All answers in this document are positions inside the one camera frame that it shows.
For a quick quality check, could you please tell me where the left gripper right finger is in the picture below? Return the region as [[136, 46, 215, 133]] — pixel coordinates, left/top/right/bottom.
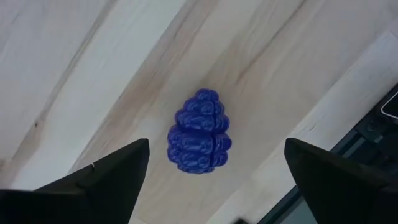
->
[[284, 138, 398, 224]]

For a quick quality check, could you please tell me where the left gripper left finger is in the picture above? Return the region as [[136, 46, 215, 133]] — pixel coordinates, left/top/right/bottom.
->
[[0, 138, 150, 224]]

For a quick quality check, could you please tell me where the purple grape bunch toy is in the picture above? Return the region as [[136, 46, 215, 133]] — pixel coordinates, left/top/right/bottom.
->
[[167, 88, 233, 174]]

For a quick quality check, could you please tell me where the black metal table frame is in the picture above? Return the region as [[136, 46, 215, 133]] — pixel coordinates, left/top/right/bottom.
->
[[256, 82, 398, 224]]

